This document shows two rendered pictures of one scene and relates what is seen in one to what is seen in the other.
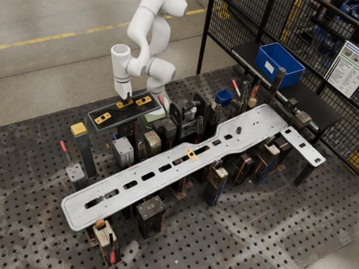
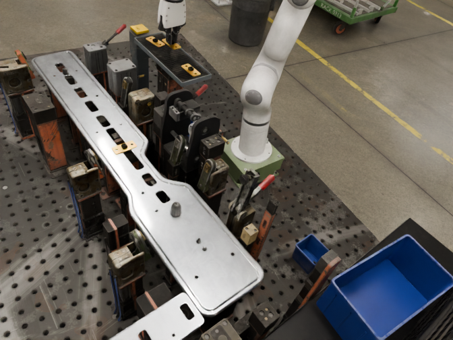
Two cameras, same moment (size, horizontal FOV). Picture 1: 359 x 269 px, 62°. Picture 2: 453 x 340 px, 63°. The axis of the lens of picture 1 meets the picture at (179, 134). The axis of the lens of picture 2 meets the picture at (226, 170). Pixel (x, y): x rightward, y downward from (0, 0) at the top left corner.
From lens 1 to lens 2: 1.64 m
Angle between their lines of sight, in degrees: 51
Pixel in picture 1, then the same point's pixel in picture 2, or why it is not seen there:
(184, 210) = not seen: hidden behind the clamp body
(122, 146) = (119, 64)
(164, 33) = (276, 23)
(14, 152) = not seen: hidden behind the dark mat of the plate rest
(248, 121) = (203, 232)
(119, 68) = not seen: outside the picture
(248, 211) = (61, 287)
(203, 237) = (31, 218)
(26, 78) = (319, 108)
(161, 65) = (255, 73)
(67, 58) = (370, 135)
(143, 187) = (74, 102)
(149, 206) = (39, 100)
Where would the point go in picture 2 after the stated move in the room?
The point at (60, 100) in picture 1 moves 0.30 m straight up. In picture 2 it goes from (300, 137) to (311, 109)
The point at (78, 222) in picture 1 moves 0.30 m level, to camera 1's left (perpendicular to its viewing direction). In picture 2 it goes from (39, 60) to (61, 29)
